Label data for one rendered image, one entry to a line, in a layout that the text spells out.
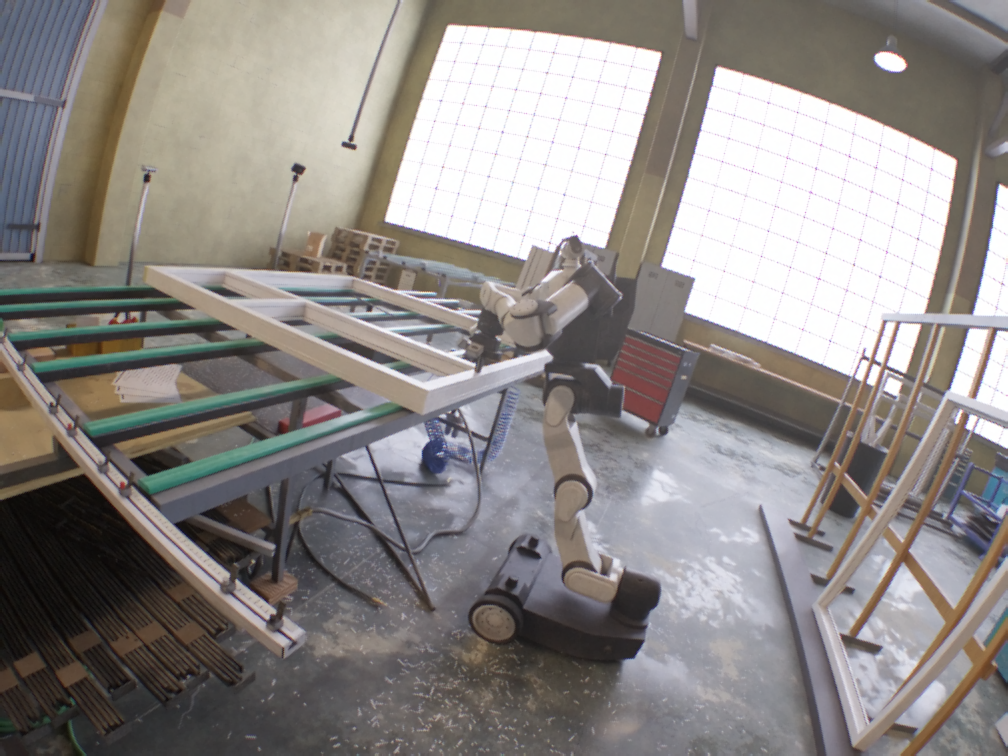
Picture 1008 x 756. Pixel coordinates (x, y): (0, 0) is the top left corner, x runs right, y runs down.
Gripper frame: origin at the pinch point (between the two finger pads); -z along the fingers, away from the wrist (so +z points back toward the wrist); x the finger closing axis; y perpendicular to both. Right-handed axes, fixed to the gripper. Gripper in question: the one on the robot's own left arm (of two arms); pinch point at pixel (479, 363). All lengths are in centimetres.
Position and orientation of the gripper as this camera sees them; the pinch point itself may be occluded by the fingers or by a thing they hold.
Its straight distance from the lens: 166.4
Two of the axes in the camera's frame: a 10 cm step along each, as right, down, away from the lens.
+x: -8.9, -3.4, 2.9
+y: -3.5, 1.2, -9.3
